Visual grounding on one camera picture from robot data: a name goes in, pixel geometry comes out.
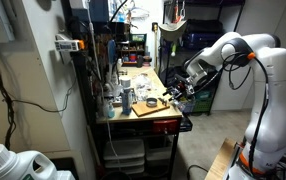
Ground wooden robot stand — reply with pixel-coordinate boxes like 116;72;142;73
204;138;239;180

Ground black case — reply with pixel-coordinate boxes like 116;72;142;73
186;18;225;34

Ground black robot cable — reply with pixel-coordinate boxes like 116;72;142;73
221;43;271;174

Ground silver metal bowl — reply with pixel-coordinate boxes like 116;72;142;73
145;97;159;108

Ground clear plastic bag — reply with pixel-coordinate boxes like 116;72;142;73
131;73;154;101

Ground red tool case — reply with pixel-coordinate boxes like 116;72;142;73
152;119;179;135

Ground white orange handheld device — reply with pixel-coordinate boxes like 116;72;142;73
54;33;86;53

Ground small wooden drawer organizer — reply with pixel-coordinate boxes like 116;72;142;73
119;32;148;67

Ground blue box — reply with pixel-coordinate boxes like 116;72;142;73
88;0;111;23

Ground blue storage tote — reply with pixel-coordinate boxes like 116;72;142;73
182;31;224;49

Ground black shelving rack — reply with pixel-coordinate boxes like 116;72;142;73
159;0;247;116

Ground thin white cable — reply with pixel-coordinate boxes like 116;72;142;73
86;0;122;164

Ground pale blue plastic crate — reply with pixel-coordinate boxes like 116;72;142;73
179;99;197;115

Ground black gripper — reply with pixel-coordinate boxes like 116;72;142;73
164;74;196;103

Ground white plastic detergent jug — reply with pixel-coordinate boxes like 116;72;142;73
0;143;76;180

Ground grey lamp shade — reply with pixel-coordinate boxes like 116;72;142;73
158;19;188;43

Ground green plastic crate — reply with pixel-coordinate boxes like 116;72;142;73
192;88;216;114

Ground black wall cables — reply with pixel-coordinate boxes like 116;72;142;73
0;46;79;151

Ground small blue bottle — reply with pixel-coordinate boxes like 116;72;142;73
106;99;116;119

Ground black floor cable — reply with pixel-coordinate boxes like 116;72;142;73
186;163;211;180

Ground wooden cutting board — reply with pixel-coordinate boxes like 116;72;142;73
131;98;171;118

